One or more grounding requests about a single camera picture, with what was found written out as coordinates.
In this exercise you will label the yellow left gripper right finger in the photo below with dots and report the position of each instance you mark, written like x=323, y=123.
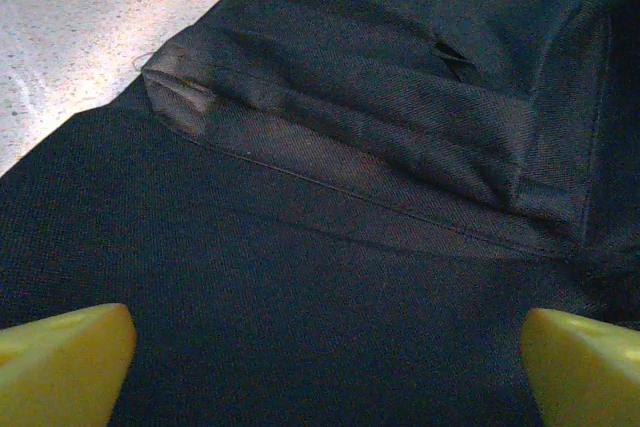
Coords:
x=585, y=372

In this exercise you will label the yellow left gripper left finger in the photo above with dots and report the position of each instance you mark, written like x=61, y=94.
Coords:
x=65, y=367

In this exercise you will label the black backpack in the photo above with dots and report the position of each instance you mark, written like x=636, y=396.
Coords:
x=320, y=197

